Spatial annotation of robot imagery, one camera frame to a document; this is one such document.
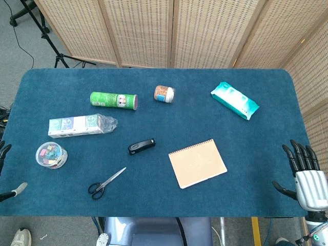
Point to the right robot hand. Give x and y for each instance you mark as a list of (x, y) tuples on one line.
[(309, 184)]

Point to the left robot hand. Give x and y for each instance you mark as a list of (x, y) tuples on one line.
[(7, 193)]

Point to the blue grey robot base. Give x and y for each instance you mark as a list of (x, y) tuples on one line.
[(153, 232)]

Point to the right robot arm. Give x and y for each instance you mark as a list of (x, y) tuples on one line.
[(316, 225)]

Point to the kraft spiral notebook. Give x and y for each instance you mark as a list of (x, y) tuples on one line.
[(197, 163)]

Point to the black stapler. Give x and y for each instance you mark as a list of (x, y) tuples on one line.
[(141, 146)]

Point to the white sneaker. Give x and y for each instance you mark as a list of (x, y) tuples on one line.
[(21, 237)]

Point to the clear tub of binder clips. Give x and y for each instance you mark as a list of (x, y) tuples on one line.
[(51, 155)]

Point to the grey shoe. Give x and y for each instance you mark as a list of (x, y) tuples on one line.
[(282, 241)]

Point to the yellow floor tape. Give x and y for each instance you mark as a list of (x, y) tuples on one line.
[(256, 230)]

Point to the tissue packs in plastic wrap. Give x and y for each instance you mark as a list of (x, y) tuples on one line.
[(77, 125)]

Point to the teal wet wipes pack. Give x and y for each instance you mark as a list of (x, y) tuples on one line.
[(234, 100)]

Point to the green chips can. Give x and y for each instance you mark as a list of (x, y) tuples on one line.
[(114, 100)]

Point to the blue table mat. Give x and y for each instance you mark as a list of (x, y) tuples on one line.
[(164, 123)]

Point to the black tripod stand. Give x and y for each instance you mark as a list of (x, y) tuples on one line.
[(48, 38)]

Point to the clear jar of nuts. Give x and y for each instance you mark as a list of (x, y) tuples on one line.
[(164, 94)]

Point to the black office chair base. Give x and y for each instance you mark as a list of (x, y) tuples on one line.
[(28, 12)]

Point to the woven folding screen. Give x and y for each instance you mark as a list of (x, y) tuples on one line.
[(179, 33)]

